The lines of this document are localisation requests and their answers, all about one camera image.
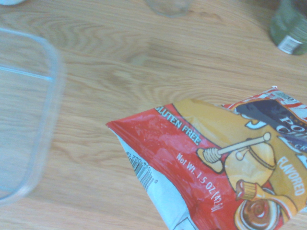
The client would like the white round object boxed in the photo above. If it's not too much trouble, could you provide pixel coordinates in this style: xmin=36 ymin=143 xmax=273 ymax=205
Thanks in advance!
xmin=0 ymin=0 xmax=25 ymax=6

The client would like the red and yellow chip bag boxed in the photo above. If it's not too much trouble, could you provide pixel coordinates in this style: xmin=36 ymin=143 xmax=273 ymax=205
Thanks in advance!
xmin=106 ymin=86 xmax=307 ymax=230

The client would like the clear drinking glass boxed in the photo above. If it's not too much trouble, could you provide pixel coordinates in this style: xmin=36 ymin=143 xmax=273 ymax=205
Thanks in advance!
xmin=144 ymin=0 xmax=189 ymax=18

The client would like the green glass bottle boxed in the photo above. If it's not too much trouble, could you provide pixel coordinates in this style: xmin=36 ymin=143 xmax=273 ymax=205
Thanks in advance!
xmin=269 ymin=0 xmax=307 ymax=56

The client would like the clear plastic container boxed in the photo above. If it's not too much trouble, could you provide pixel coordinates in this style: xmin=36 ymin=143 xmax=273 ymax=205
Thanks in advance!
xmin=0 ymin=27 xmax=66 ymax=207

